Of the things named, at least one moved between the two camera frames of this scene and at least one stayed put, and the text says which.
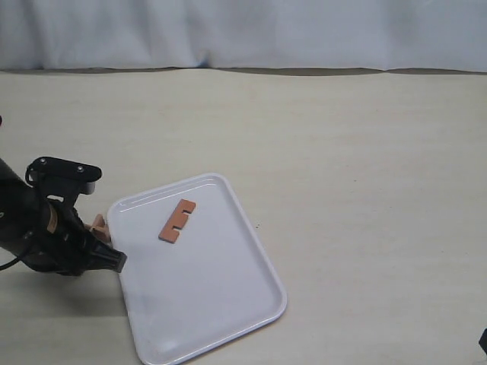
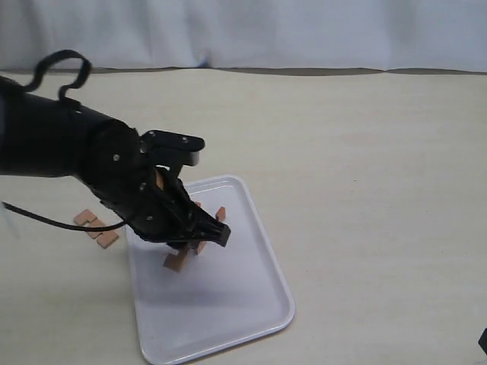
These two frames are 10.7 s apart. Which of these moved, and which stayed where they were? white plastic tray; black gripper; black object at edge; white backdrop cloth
Moved: black gripper; white plastic tray
Stayed: white backdrop cloth; black object at edge
